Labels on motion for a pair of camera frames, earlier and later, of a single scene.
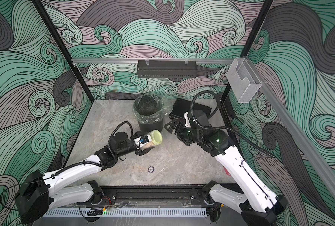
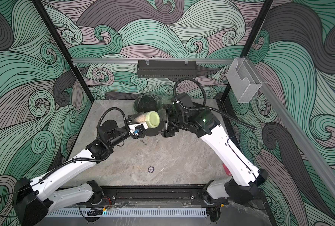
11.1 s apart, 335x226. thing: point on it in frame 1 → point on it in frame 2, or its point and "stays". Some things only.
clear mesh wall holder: (243, 81) stays
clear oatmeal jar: (156, 138) → (152, 119)
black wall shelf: (166, 69) stays
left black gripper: (138, 134) → (130, 117)
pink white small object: (226, 171) stays
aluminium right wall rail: (302, 142) stays
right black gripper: (179, 133) → (170, 130)
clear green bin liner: (150, 108) stays
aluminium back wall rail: (120, 60) stays
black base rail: (148, 196) stays
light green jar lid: (156, 137) → (152, 119)
